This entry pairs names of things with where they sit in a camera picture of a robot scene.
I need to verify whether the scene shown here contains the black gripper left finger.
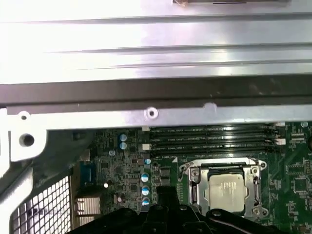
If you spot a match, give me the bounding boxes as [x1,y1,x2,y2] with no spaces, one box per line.
[70,186,169,234]

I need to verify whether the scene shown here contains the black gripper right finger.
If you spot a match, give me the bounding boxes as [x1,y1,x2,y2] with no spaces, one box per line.
[167,186,278,234]

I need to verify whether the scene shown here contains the metal socket cover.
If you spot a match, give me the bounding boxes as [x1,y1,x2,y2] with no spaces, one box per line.
[189,163,261,217]

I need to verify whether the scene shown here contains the silver CPU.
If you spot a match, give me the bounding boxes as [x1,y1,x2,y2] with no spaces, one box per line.
[209,173,249,211]

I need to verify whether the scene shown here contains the wire locking lever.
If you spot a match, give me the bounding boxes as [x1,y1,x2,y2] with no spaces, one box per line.
[179,157,260,181]

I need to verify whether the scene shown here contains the CPU socket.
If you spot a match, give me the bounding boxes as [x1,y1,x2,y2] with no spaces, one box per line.
[180,157,268,220]

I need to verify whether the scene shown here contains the silver finned port block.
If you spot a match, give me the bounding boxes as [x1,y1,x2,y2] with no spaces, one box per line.
[76,196,102,218]

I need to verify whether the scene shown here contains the RAM slot with black clips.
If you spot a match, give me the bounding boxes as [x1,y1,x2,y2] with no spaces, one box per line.
[149,134,280,143]
[149,151,280,159]

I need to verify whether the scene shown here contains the RAM slot with white clips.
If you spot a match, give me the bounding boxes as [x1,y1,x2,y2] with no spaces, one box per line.
[142,139,286,152]
[142,122,286,134]

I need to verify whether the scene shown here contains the black PC case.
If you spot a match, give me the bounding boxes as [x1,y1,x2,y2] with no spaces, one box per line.
[0,78,312,234]

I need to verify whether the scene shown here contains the green motherboard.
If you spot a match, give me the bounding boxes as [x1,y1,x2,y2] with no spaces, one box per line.
[70,121,312,234]

